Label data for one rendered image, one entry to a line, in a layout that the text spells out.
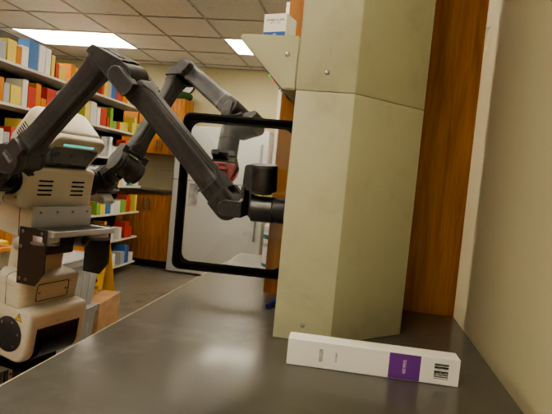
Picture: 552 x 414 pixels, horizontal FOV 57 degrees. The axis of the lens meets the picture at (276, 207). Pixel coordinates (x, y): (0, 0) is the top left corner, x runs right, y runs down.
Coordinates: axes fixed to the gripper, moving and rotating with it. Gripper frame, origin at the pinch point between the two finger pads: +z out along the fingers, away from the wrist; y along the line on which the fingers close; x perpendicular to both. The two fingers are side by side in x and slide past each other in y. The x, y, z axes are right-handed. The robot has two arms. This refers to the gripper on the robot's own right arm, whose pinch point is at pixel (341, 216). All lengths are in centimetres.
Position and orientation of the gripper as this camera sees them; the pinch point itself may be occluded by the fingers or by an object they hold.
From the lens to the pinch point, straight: 108.8
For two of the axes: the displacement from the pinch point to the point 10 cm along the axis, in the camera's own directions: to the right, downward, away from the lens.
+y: 1.6, -0.4, 9.9
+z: 9.8, 0.9, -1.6
